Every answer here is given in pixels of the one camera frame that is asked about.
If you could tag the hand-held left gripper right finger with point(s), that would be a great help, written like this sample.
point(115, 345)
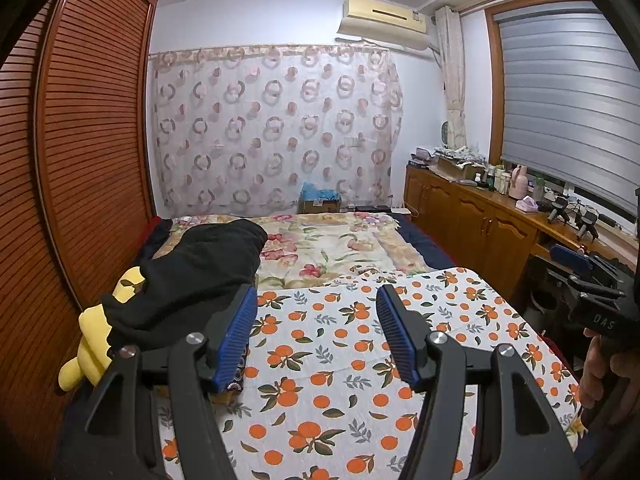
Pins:
point(400, 340)

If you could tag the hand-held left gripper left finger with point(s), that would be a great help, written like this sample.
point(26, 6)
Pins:
point(237, 335)

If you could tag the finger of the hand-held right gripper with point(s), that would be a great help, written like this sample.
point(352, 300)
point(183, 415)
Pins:
point(570, 256)
point(595, 292)

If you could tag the black printed t-shirt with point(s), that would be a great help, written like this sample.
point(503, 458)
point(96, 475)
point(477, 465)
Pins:
point(190, 270)

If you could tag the person's right hand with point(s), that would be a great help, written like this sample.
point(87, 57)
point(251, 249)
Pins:
point(595, 375)

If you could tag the small black tripod gadget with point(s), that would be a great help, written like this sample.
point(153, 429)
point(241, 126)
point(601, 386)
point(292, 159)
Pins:
point(559, 209)
point(589, 222)

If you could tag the black chair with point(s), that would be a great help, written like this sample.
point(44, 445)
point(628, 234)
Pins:
point(542, 290)

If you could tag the orange fruit print bedsheet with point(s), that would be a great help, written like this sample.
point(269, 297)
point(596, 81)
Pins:
point(340, 370)

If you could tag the pink tissue pack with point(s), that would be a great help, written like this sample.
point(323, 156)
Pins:
point(526, 205)

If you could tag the translucent bottle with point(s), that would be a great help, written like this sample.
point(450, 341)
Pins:
point(538, 189)

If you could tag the pink bottle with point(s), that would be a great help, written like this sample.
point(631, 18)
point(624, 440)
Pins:
point(518, 182)

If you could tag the cream cosmetic bottle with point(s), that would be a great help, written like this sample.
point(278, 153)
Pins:
point(505, 181)

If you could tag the long wooden cabinet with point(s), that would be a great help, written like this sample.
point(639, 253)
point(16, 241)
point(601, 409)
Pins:
point(470, 225)

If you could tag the floral quilt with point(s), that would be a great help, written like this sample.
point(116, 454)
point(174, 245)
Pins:
point(320, 250)

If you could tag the cardboard tray of clutter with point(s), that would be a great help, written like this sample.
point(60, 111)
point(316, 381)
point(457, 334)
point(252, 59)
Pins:
point(460, 162)

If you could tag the yellow plush toy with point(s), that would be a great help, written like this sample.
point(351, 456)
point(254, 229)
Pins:
point(92, 330)

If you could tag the grey striped window blind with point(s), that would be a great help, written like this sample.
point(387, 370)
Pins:
point(565, 110)

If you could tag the small cardboard box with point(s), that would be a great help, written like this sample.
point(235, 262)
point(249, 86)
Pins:
point(320, 206)

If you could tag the small round mirror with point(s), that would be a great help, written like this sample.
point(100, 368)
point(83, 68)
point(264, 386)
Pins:
point(446, 132)

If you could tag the pink pouch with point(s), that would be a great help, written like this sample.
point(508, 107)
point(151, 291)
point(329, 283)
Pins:
point(421, 153)

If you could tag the circle patterned sheer curtain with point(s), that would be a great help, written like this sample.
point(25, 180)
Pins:
point(275, 135)

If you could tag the beige tied side curtain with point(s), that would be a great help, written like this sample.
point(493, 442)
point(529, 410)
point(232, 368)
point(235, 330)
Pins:
point(452, 75)

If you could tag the brown louvered wooden wardrobe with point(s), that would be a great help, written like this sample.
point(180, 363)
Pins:
point(90, 135)

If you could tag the wooden window frame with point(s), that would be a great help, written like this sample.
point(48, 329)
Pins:
point(495, 85)

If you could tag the cream wall air conditioner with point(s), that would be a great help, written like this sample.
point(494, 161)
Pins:
point(385, 17)

